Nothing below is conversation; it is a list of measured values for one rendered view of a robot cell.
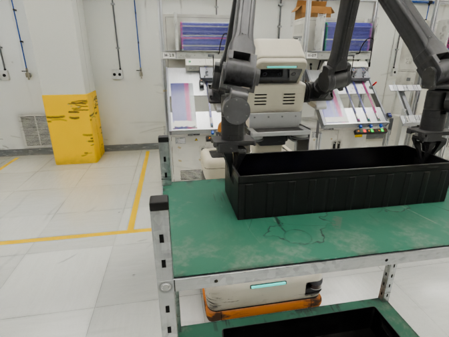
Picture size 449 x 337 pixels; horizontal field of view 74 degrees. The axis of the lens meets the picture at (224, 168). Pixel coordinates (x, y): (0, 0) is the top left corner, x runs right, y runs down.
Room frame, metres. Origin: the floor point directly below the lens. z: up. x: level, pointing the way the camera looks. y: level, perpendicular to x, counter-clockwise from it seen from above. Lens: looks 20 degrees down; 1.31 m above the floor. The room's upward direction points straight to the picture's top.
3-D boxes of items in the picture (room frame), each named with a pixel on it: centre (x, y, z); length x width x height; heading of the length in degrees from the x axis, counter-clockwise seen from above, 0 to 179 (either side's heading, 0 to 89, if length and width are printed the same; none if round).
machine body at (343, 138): (3.49, -1.18, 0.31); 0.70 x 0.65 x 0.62; 100
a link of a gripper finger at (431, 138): (0.81, -0.57, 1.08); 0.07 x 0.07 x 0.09; 10
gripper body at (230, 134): (0.71, -0.02, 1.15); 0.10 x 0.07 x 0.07; 101
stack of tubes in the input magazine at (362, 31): (3.38, -1.26, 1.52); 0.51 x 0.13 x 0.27; 100
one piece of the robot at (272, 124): (1.24, -0.21, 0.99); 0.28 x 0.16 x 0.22; 100
